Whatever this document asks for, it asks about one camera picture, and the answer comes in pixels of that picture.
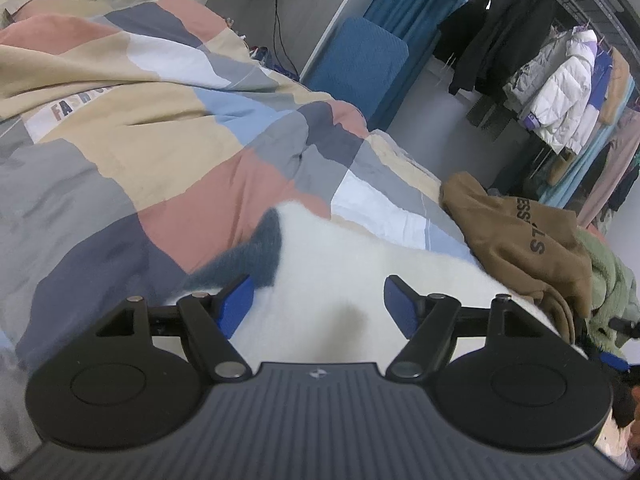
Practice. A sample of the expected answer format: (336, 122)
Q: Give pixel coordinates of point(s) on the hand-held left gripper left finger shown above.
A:
(235, 306)

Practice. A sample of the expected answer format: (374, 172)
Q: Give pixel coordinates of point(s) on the pink hanging garment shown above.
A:
(620, 160)

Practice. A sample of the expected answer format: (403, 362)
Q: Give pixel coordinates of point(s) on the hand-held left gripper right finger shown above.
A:
(400, 306)

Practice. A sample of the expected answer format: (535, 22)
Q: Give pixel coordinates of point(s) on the blue hanging sweater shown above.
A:
(602, 80)

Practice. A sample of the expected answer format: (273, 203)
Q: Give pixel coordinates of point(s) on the patchwork quilt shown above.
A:
(125, 160)

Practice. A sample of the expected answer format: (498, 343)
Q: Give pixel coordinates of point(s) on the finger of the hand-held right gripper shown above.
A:
(627, 326)
(614, 361)

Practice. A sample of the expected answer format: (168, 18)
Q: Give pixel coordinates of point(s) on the dark grey hanging garment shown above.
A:
(492, 120)

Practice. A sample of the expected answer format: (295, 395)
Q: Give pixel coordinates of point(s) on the black hanging coat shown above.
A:
(505, 40)

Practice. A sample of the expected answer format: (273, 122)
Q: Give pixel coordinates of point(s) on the brown hoodie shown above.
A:
(505, 230)

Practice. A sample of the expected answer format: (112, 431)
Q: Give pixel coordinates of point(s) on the light blue hanging garment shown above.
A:
(580, 170)

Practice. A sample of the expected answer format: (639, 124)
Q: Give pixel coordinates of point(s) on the tan hanging coat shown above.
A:
(617, 90)

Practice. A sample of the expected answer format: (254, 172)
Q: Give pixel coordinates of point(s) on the white sweater with blue stripes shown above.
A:
(350, 270)

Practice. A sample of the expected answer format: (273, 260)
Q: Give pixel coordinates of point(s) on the green fleece garment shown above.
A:
(610, 280)

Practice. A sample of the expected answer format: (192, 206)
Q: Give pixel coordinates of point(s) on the cluster of small bottles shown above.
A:
(262, 56)

